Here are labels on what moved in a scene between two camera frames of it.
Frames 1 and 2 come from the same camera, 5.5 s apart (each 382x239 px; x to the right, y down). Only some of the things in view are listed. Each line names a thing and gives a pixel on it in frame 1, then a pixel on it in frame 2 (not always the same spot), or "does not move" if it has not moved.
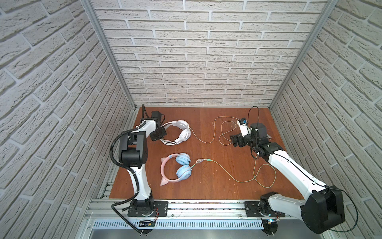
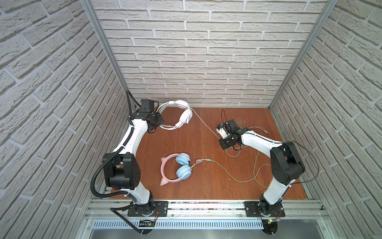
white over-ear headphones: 184,135 → 186,114
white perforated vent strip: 180,225 does not move
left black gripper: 164,132 → 161,120
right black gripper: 238,137 → 223,144
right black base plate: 251,210 does not move
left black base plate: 160,209 does not move
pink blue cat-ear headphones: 183,171 does not move
